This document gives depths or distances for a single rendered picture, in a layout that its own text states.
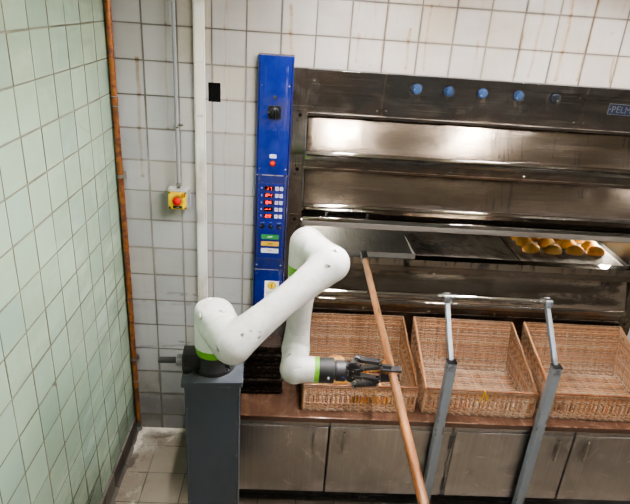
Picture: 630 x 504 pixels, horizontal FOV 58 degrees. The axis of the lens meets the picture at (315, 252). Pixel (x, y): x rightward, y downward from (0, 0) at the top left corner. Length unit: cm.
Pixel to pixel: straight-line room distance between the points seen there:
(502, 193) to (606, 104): 62
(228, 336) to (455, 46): 169
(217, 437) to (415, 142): 161
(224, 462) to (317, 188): 136
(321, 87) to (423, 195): 73
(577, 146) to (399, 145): 87
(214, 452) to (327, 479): 103
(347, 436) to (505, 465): 83
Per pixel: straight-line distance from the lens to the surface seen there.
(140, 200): 296
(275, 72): 269
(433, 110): 283
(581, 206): 319
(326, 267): 181
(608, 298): 351
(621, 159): 320
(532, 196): 309
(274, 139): 274
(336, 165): 281
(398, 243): 319
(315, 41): 271
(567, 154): 307
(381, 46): 273
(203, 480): 229
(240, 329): 178
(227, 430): 212
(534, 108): 297
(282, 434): 289
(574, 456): 329
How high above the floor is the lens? 239
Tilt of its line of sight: 24 degrees down
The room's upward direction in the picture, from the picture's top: 4 degrees clockwise
